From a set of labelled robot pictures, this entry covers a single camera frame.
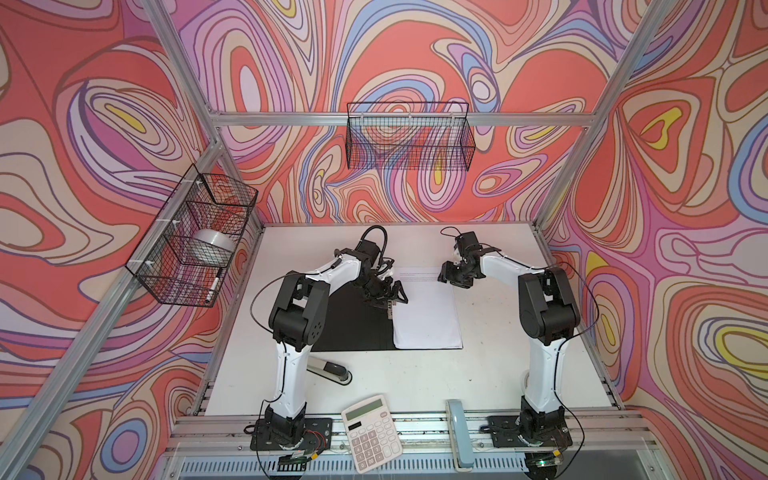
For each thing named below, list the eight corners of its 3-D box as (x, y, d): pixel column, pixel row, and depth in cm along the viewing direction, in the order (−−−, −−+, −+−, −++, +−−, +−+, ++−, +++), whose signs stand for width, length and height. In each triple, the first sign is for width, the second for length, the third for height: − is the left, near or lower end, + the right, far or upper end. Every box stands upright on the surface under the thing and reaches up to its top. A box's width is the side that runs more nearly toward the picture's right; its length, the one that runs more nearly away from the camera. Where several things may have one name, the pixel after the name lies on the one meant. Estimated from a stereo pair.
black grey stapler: (308, 372, 85) (304, 366, 81) (315, 358, 88) (311, 352, 84) (348, 388, 82) (346, 383, 79) (354, 374, 85) (352, 368, 81)
